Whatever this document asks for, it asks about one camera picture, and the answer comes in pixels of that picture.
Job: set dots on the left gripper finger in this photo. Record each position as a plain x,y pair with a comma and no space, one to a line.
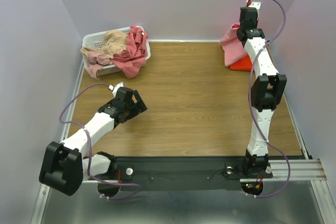
127,115
139,105

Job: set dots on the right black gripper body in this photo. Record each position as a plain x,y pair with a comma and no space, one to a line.
248,14

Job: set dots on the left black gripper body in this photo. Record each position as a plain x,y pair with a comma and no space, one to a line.
128,107

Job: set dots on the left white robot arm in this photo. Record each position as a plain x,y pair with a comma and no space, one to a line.
71,161

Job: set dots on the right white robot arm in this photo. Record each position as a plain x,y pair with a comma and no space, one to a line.
266,87

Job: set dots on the folded orange t shirt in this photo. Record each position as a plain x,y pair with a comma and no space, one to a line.
243,64

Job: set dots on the dark red t shirt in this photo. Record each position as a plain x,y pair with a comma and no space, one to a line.
130,60

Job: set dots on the dusty pink t shirt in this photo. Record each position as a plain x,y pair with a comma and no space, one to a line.
96,61

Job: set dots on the beige t shirt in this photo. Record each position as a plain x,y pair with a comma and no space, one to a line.
109,43

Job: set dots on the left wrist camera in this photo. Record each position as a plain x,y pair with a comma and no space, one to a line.
115,88

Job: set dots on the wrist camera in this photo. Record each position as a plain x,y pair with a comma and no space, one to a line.
256,5
115,88

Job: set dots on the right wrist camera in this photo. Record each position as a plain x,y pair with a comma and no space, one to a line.
256,5

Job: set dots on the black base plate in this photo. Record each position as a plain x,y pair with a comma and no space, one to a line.
183,173

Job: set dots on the aluminium frame rail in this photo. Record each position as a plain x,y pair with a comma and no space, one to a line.
44,189

